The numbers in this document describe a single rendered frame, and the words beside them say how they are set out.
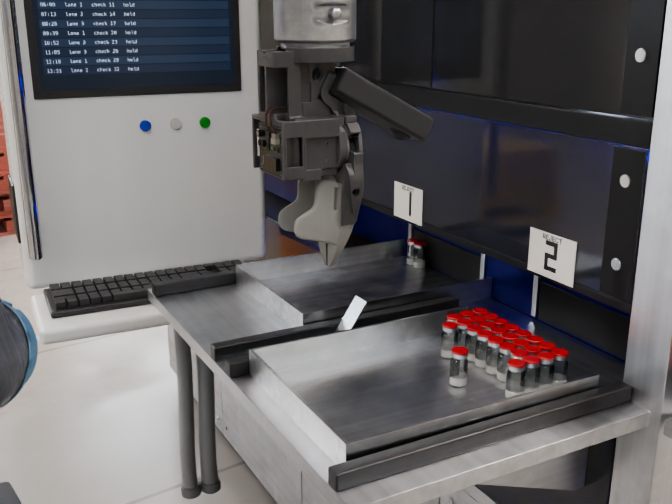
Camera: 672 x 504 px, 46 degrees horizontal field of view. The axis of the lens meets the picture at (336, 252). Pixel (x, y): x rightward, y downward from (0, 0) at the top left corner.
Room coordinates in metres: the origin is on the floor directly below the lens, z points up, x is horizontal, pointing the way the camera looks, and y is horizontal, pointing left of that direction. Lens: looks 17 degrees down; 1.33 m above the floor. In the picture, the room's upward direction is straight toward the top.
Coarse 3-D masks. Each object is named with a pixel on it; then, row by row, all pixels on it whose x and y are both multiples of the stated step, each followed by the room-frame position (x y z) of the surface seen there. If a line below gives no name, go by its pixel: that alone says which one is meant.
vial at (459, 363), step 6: (450, 360) 0.90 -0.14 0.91; (456, 360) 0.89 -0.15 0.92; (462, 360) 0.89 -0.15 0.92; (450, 366) 0.90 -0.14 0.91; (456, 366) 0.89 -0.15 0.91; (462, 366) 0.89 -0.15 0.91; (450, 372) 0.90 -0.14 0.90; (456, 372) 0.89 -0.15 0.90; (462, 372) 0.89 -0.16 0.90; (450, 378) 0.90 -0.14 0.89; (456, 378) 0.89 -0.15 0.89; (462, 378) 0.89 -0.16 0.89; (456, 384) 0.89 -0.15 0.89; (462, 384) 0.89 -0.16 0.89
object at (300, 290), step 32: (288, 256) 1.33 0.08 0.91; (320, 256) 1.35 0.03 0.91; (352, 256) 1.38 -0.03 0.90; (384, 256) 1.42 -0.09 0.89; (256, 288) 1.20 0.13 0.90; (288, 288) 1.25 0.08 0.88; (320, 288) 1.25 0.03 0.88; (352, 288) 1.25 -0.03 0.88; (384, 288) 1.25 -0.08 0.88; (416, 288) 1.25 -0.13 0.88; (448, 288) 1.17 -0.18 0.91; (480, 288) 1.20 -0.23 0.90; (288, 320) 1.09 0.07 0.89; (320, 320) 1.07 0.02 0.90
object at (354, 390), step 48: (336, 336) 0.98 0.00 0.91; (384, 336) 1.02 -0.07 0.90; (432, 336) 1.05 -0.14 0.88; (288, 384) 0.90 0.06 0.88; (336, 384) 0.90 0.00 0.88; (384, 384) 0.90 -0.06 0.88; (432, 384) 0.90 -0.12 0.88; (480, 384) 0.90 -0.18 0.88; (576, 384) 0.84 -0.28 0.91; (336, 432) 0.72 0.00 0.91; (384, 432) 0.72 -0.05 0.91; (432, 432) 0.75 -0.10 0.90
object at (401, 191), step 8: (400, 184) 1.31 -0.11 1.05; (400, 192) 1.31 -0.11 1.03; (408, 192) 1.29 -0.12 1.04; (416, 192) 1.27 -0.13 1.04; (400, 200) 1.31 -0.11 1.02; (408, 200) 1.29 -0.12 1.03; (416, 200) 1.27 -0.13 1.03; (400, 208) 1.31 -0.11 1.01; (408, 208) 1.29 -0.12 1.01; (416, 208) 1.27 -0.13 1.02; (400, 216) 1.31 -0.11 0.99; (408, 216) 1.29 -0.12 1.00; (416, 216) 1.26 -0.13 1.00
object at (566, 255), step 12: (540, 240) 1.01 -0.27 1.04; (552, 240) 0.99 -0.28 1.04; (564, 240) 0.97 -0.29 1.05; (540, 252) 1.01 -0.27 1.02; (552, 252) 0.99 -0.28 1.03; (564, 252) 0.97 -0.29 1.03; (528, 264) 1.02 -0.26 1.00; (540, 264) 1.00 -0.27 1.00; (552, 264) 0.99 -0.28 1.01; (564, 264) 0.97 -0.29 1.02; (552, 276) 0.98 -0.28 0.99; (564, 276) 0.96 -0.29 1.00
